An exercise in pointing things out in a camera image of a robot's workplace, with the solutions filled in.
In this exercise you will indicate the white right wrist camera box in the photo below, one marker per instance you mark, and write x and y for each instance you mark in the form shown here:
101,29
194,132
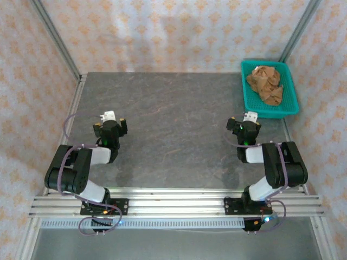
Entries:
250,116

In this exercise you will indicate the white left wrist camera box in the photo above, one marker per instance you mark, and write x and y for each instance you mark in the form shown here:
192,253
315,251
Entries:
108,116

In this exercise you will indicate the teal plastic basket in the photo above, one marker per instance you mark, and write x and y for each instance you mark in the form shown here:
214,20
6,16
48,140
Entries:
291,89

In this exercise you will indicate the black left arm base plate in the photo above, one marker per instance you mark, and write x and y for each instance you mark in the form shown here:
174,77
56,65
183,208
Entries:
123,207

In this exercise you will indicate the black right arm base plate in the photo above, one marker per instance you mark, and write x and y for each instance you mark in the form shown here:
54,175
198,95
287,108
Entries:
230,207

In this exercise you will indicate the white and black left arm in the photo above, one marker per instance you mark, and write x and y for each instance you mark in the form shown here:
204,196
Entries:
67,173

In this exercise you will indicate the aluminium mounting rail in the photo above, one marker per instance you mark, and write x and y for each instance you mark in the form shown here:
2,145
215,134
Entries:
176,205

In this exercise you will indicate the black controller box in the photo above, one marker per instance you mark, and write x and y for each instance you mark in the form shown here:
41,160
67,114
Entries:
250,226

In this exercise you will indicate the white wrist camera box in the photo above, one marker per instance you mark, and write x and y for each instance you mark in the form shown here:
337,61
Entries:
108,116
250,116

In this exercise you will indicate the aluminium frame post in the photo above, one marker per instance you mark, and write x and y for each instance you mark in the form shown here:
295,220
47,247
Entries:
299,29
57,38

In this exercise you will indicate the brown t-shirt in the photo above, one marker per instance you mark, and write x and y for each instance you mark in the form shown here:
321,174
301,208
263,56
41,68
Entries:
265,84

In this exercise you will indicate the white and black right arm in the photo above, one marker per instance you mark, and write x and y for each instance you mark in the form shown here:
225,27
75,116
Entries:
292,168

